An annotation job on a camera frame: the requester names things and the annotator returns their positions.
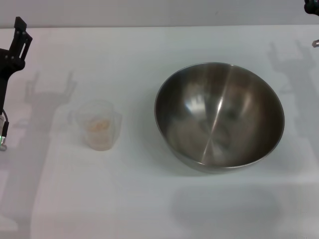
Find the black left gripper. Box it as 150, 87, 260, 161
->
0, 16, 34, 113

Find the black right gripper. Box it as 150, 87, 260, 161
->
304, 0, 319, 15

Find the clear plastic measuring cup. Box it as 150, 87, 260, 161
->
68, 99, 123, 151

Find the stainless steel mixing bowl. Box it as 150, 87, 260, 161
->
154, 61, 286, 174

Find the left gripper cable with plug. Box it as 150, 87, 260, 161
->
0, 109, 10, 152

